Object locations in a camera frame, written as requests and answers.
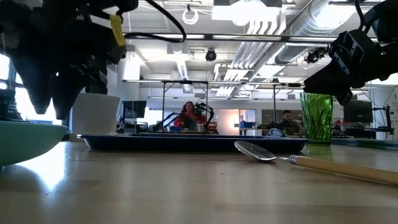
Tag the black aluminium frame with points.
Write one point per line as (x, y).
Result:
(248, 38)

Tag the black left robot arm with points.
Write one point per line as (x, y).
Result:
(118, 4)

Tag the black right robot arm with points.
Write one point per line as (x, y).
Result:
(388, 18)

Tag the black computer monitor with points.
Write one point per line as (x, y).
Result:
(134, 109)
(357, 111)

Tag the blue plastic tray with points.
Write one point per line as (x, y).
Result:
(192, 144)

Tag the background black robot arm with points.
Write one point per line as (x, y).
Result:
(205, 113)

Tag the teal plate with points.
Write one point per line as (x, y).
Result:
(25, 140)

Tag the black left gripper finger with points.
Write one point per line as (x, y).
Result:
(63, 99)
(38, 90)

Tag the white hexagonal plant pot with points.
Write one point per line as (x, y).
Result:
(94, 113)

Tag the black overhead camera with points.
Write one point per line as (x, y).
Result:
(211, 55)

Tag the green faceted plastic cup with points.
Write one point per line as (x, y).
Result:
(316, 118)

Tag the person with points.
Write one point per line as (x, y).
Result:
(188, 116)
(289, 123)

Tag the white blue rounded object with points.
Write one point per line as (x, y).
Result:
(275, 132)

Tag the yellow tag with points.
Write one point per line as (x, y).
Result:
(117, 29)

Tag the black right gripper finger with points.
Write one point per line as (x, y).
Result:
(344, 99)
(329, 81)

